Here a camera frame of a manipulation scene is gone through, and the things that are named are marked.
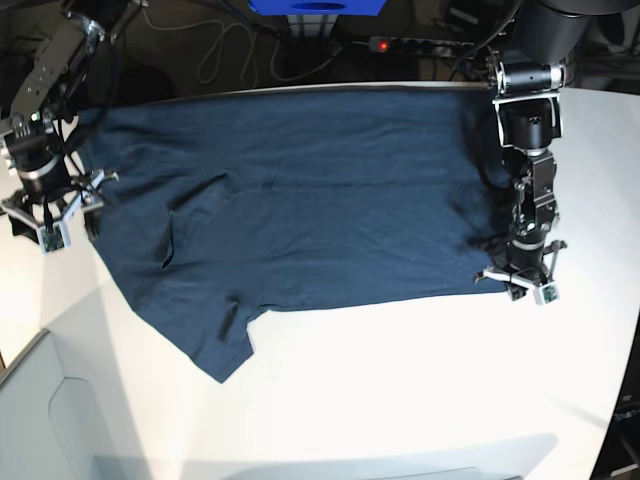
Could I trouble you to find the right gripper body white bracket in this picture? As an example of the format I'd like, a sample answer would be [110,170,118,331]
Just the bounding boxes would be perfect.
[1,170,119,255]

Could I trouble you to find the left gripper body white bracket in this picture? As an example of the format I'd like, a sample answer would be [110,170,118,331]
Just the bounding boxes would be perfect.
[473,240,567,305]

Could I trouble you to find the dark blue T-shirt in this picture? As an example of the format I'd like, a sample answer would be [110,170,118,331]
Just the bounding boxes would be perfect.
[79,90,510,382]

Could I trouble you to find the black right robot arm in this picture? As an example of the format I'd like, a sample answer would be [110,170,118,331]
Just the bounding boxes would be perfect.
[1,1,148,254]

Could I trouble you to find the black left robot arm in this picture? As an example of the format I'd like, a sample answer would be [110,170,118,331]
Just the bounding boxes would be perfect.
[475,1,594,305]

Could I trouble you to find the blue box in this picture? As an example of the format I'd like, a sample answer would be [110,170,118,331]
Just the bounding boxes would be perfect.
[248,0,386,16]

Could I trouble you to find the white power strip red switch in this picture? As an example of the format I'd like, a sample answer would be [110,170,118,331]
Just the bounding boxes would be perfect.
[365,36,471,59]

